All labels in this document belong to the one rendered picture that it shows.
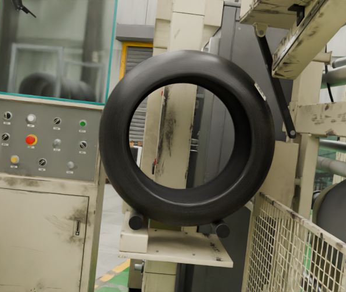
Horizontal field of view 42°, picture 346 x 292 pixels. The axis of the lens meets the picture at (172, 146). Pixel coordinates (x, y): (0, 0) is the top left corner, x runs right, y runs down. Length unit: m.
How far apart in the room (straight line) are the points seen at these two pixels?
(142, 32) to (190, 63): 9.88
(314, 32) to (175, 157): 0.71
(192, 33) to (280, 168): 0.62
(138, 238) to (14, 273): 0.97
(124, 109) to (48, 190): 0.88
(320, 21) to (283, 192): 0.70
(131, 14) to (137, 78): 10.60
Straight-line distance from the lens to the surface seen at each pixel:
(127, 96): 1.42
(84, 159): 2.20
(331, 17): 1.43
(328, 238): 1.17
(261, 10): 1.64
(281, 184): 1.82
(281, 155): 1.81
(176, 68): 1.43
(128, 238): 1.47
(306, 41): 1.54
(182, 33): 1.83
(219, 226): 1.49
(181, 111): 1.80
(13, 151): 2.26
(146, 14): 11.88
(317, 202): 2.18
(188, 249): 1.60
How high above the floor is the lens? 1.23
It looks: 3 degrees down
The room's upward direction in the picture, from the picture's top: 6 degrees clockwise
